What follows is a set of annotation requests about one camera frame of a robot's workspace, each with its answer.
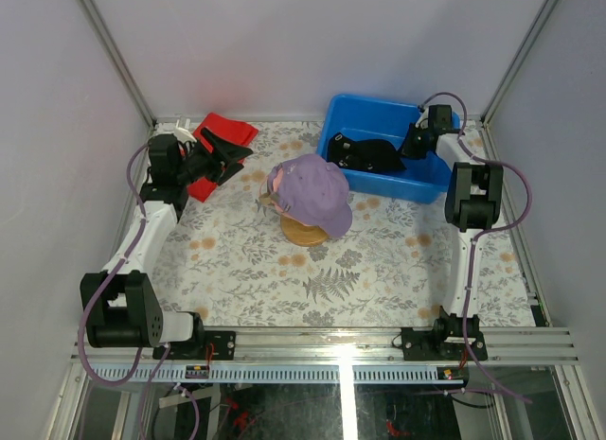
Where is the purple LA baseball cap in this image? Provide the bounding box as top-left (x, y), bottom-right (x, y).
top-left (276, 153), bottom-right (353, 238)

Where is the wooden hat stand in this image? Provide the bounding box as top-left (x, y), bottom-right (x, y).
top-left (280, 216), bottom-right (330, 247)

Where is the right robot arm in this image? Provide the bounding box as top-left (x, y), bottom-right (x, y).
top-left (400, 104), bottom-right (503, 319)

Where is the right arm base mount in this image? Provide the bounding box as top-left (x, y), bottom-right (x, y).
top-left (391, 308), bottom-right (488, 361)

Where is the red folded cloth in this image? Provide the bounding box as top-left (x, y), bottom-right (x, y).
top-left (188, 113), bottom-right (258, 202)

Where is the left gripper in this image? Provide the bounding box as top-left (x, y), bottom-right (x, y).
top-left (175, 129), bottom-right (252, 186)

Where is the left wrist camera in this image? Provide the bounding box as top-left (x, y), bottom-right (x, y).
top-left (173, 122), bottom-right (196, 143)

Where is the aluminium front rail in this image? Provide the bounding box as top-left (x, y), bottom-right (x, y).
top-left (70, 326), bottom-right (581, 384)

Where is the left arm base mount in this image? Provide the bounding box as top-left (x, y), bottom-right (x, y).
top-left (169, 314), bottom-right (237, 363)

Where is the floral table mat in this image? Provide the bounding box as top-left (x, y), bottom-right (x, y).
top-left (101, 119), bottom-right (539, 328)

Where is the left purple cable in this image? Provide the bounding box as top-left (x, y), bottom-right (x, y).
top-left (77, 144), bottom-right (200, 439)

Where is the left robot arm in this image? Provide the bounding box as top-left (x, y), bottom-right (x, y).
top-left (79, 128), bottom-right (252, 360)

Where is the black cap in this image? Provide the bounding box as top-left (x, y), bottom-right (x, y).
top-left (327, 132), bottom-right (406, 173)

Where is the pink baseball cap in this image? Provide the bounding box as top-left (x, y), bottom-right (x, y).
top-left (266, 164), bottom-right (284, 195)

